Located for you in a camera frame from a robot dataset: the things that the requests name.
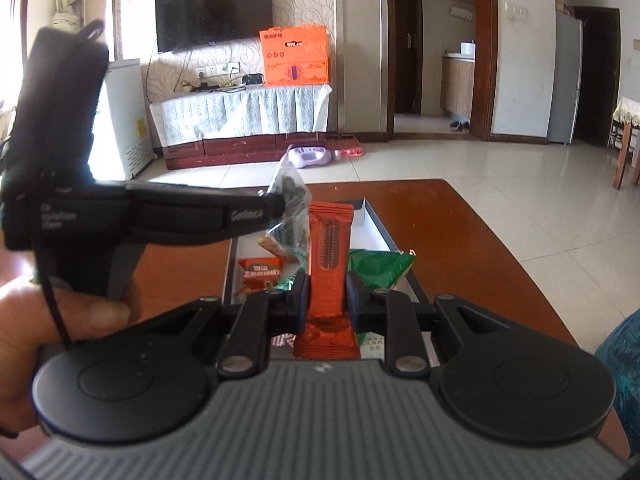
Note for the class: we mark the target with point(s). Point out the white chest freezer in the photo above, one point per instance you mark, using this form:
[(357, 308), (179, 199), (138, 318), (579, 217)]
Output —
[(127, 120)]

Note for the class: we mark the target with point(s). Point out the person's left hand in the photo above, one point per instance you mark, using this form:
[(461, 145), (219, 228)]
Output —
[(30, 320)]

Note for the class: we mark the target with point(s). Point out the orange-red snack bar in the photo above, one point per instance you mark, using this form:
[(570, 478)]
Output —
[(327, 260)]

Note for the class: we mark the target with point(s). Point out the orange gift box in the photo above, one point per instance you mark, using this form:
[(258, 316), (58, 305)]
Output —
[(295, 55)]

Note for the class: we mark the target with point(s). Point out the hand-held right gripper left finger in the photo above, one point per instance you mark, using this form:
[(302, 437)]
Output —
[(301, 305)]

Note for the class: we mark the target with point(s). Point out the white pot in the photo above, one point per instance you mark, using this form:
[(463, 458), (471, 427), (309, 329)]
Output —
[(467, 48)]

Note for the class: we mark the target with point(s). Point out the wooden kitchen counter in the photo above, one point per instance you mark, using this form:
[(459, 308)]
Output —
[(456, 87)]

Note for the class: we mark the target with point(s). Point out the pale patterned tablecloth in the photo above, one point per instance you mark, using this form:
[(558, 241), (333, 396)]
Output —
[(225, 112)]

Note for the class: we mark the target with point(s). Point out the small black device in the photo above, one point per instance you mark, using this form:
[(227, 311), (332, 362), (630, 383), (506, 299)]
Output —
[(253, 79)]

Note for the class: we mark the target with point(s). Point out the tan snack packet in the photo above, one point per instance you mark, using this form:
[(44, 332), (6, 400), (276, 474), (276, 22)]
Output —
[(275, 249)]

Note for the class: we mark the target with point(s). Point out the dark wooden door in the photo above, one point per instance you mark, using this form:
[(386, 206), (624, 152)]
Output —
[(597, 75)]

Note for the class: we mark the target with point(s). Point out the purple plastic toy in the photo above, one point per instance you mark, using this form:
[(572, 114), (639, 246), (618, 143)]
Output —
[(312, 156)]

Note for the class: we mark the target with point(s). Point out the clear bag of dark seeds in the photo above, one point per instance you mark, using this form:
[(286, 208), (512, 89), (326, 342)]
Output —
[(295, 210)]

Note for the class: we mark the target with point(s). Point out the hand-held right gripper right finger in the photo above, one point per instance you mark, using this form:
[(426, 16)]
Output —
[(353, 300)]

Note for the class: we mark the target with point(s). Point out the red slipper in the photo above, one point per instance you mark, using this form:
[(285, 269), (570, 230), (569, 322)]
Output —
[(351, 151)]

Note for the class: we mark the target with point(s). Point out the pair of dark shoes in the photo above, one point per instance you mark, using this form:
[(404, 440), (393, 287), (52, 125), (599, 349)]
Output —
[(460, 125)]

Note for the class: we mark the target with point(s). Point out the orange snack packet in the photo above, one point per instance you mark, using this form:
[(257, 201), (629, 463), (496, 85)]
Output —
[(259, 275)]

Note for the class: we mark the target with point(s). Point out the wooden chair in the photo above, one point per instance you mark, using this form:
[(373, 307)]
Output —
[(625, 145)]

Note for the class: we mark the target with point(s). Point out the white wall sockets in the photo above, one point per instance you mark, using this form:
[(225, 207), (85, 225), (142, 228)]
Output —
[(217, 68)]

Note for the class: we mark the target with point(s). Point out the blue patterned cloth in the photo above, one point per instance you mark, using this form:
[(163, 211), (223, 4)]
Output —
[(620, 370)]

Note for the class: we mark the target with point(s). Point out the black flat television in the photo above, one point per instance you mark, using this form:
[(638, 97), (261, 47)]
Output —
[(212, 10)]

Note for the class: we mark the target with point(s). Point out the grey refrigerator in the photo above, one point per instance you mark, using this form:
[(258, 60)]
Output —
[(564, 80)]

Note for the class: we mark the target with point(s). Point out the wooden television cabinet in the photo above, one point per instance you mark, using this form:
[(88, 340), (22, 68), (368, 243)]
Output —
[(250, 147)]

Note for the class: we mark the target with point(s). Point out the cardboard box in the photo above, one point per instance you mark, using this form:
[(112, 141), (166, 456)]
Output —
[(375, 230)]

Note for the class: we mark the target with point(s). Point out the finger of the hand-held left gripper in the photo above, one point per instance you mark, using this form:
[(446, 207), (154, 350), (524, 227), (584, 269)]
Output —
[(200, 220)]

